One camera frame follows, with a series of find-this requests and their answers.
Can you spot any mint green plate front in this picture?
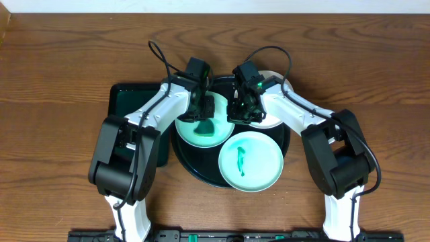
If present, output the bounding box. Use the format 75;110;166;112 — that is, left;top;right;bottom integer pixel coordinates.
218;131;284;192

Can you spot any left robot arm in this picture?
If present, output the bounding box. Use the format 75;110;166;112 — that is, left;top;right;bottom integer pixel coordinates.
88;57;215;241

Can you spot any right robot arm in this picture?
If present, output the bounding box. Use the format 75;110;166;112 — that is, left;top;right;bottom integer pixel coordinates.
227;60;379;241

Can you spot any mint green plate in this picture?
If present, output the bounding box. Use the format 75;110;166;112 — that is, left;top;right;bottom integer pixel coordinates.
175;91;234;148
218;131;284;192

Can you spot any green sponge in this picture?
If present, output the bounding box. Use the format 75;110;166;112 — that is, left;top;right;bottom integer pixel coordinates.
193;120;215;137

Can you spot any white plate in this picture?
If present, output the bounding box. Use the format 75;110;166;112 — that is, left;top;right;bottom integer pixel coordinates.
249;70;284;129

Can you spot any black rectangular tray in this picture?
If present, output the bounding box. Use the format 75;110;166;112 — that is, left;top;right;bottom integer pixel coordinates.
107;83;171;167

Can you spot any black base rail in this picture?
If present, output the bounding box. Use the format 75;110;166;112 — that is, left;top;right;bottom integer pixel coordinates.
67;230;404;242

